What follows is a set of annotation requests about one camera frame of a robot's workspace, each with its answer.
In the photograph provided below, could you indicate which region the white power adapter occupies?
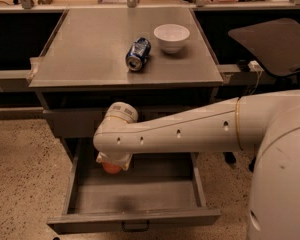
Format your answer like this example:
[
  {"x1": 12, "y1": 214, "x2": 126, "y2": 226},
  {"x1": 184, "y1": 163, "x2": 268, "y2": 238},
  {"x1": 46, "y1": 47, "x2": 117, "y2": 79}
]
[{"x1": 248, "y1": 60, "x2": 263, "y2": 72}]

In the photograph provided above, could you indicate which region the red apple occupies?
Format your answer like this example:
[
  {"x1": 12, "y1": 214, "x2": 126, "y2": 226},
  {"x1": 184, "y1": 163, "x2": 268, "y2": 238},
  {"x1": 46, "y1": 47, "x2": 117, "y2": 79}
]
[{"x1": 102, "y1": 162, "x2": 122, "y2": 175}]

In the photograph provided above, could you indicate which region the grey drawer cabinet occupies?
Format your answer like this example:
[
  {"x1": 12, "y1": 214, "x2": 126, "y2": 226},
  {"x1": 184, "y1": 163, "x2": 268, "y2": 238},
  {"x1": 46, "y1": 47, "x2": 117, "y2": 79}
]
[{"x1": 28, "y1": 6, "x2": 224, "y2": 162}]

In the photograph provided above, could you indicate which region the closed grey drawer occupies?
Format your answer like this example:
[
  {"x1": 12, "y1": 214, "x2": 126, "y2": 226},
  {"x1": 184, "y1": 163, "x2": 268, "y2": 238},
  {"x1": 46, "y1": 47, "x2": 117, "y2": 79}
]
[{"x1": 43, "y1": 105, "x2": 194, "y2": 138}]

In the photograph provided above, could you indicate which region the crushed blue soda can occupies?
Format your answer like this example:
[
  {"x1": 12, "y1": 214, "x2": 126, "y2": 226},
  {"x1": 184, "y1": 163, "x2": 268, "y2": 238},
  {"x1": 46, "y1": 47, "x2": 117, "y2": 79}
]
[{"x1": 125, "y1": 37, "x2": 151, "y2": 71}]

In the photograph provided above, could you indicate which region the white ceramic bowl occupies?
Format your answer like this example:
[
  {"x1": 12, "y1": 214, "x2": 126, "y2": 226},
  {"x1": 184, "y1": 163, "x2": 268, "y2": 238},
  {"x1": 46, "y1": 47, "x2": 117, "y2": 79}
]
[{"x1": 154, "y1": 24, "x2": 190, "y2": 54}]

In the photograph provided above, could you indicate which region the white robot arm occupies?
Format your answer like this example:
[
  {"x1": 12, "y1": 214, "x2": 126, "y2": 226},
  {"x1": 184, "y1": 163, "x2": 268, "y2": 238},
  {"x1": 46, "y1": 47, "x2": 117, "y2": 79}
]
[{"x1": 93, "y1": 90, "x2": 300, "y2": 240}]

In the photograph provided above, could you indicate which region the black office chair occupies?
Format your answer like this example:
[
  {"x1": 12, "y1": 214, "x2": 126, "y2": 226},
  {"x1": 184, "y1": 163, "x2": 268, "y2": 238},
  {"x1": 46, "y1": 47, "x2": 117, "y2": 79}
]
[{"x1": 228, "y1": 18, "x2": 300, "y2": 159}]

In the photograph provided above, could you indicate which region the open grey drawer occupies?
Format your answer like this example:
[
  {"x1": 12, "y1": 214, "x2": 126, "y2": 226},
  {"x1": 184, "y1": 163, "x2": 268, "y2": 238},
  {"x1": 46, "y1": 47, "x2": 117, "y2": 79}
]
[{"x1": 47, "y1": 138, "x2": 220, "y2": 234}]

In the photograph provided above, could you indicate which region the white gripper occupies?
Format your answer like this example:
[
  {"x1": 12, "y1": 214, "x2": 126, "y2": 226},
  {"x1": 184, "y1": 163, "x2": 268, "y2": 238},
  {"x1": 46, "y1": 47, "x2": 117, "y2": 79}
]
[{"x1": 96, "y1": 152, "x2": 133, "y2": 171}]

